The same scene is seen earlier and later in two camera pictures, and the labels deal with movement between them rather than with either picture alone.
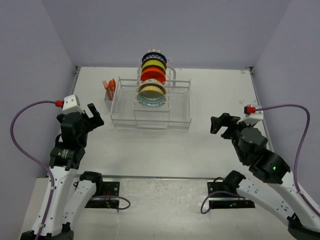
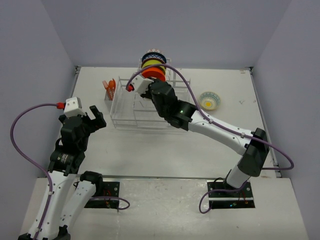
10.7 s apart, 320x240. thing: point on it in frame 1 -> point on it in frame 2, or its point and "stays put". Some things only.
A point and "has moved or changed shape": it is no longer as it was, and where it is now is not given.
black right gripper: [225, 119] -> [146, 94]
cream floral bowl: [151, 94] has moved or changed shape
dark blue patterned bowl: [151, 55] stays put
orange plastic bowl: [153, 73] stays put
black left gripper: [95, 121] stays put
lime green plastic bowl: [153, 63] stays put
